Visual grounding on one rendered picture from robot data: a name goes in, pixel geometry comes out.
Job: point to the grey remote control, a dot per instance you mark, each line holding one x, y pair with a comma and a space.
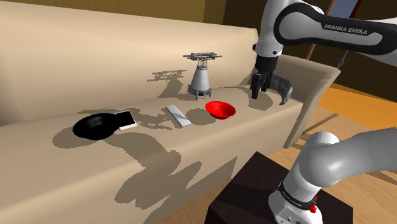
178, 115

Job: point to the beige sofa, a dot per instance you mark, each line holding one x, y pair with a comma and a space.
62, 173

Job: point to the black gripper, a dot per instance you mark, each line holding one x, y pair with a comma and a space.
266, 65

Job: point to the orange rug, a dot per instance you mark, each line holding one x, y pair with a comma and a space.
356, 108

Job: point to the dark grey curved object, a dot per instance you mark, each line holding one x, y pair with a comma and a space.
283, 86

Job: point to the brown framed mirror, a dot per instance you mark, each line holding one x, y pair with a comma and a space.
341, 7

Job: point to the grey tower figure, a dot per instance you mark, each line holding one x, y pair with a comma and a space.
200, 79

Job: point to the black bowl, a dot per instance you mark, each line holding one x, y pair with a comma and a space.
94, 127

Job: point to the white phone with black screen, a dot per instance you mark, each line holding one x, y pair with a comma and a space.
126, 119

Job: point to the red bowl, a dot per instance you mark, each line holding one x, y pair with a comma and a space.
220, 109

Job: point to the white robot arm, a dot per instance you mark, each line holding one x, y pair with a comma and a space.
328, 161

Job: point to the dark robot stand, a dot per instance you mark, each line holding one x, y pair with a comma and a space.
248, 192

